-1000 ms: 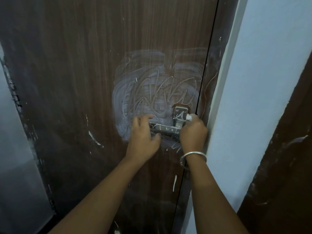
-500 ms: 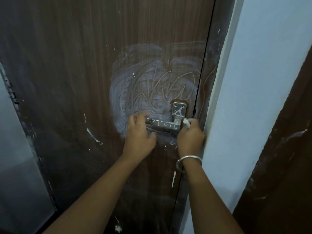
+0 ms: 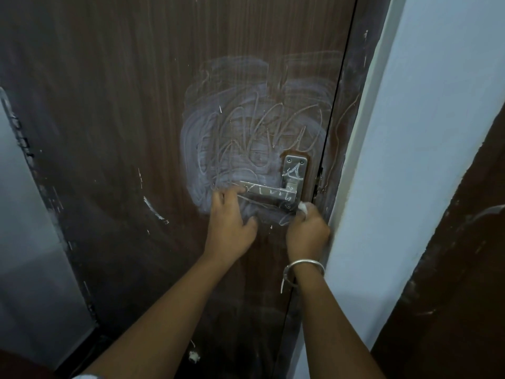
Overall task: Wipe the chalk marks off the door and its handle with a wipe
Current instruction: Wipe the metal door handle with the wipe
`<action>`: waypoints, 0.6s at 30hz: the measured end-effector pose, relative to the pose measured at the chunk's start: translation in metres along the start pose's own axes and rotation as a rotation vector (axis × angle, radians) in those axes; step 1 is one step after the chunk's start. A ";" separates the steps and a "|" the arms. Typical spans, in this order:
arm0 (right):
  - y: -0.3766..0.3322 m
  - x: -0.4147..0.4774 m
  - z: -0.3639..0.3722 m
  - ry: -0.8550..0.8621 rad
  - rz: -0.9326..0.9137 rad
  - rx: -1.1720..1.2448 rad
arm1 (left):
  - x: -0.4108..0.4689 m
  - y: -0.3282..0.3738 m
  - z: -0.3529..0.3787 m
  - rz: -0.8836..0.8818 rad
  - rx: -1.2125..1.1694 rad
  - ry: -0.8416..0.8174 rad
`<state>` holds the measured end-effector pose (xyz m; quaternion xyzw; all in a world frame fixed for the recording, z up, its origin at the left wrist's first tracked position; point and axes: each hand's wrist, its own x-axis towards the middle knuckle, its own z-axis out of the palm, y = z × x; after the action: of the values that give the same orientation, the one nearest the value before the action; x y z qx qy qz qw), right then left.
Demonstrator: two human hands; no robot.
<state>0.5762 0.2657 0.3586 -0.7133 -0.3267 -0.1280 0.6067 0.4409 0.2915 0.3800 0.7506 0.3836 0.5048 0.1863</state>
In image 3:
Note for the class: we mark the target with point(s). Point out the white blue floral garment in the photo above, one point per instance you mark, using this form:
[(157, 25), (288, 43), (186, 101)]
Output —
[(88, 377)]

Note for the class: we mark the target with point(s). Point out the small white cloth wad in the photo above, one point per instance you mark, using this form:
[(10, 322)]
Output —
[(303, 207)]

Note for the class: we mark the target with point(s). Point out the dark brown door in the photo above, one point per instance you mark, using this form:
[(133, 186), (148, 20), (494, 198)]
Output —
[(453, 292)]

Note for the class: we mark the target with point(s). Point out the person's left hand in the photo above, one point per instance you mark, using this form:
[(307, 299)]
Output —
[(229, 232)]

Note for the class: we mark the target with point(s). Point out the person's right hand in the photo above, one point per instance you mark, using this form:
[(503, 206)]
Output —
[(309, 240)]

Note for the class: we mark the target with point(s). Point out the silver bangle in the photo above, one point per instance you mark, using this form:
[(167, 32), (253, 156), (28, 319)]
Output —
[(307, 263)]

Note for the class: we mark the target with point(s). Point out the brown wooden door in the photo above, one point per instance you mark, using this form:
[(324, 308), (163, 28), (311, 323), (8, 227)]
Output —
[(118, 94)]

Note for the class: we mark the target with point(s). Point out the person's left forearm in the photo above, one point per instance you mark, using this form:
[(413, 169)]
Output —
[(158, 323)]

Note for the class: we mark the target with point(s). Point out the person's right forearm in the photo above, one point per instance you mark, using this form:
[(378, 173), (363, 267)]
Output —
[(335, 331)]

